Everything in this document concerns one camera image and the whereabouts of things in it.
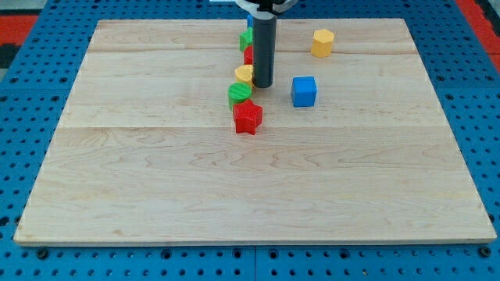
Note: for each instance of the red star block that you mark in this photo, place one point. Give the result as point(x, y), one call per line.
point(247, 117)

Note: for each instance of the blue cube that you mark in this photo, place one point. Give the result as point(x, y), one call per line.
point(303, 91)

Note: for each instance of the green star block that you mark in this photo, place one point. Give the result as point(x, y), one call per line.
point(245, 39)

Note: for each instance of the green cylinder block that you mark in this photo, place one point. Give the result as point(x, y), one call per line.
point(238, 93)

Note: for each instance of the yellow heart block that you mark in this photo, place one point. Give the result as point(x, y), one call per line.
point(244, 74)

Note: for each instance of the red round block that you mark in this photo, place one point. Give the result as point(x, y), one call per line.
point(248, 55)

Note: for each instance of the wooden board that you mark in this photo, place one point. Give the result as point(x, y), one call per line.
point(146, 153)

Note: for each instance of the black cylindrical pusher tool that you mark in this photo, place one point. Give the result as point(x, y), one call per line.
point(264, 38)

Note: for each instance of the yellow hexagon block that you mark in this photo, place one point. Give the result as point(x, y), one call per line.
point(322, 42)

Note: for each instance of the small blue block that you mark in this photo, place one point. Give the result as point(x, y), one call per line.
point(249, 21)

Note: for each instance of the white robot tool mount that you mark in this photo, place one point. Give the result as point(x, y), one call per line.
point(261, 7)

